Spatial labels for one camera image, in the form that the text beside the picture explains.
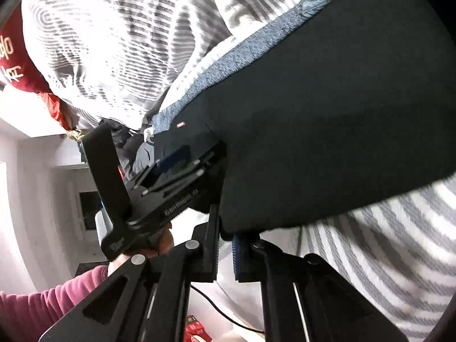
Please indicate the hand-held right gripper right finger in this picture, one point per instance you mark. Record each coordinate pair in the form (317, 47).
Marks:
(237, 256)

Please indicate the person's left forearm pink sleeve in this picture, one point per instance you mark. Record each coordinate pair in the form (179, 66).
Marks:
(35, 302)

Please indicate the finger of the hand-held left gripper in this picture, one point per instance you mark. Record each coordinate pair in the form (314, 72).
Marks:
(178, 181)
(167, 162)

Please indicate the red embroidered pillow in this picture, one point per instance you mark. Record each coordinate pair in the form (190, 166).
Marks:
(14, 64)

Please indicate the grey jacket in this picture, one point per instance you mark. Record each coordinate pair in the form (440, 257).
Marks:
(142, 156)

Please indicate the red box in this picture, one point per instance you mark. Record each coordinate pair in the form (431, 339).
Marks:
(195, 327)

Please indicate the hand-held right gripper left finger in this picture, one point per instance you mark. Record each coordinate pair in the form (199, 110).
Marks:
(213, 242)

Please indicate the black pants grey lining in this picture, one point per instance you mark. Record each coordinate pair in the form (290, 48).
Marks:
(320, 114)

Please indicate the person's left hand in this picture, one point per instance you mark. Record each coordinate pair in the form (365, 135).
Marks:
(163, 239)

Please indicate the grey striped quilt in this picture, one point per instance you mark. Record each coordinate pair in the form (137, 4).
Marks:
(107, 42)

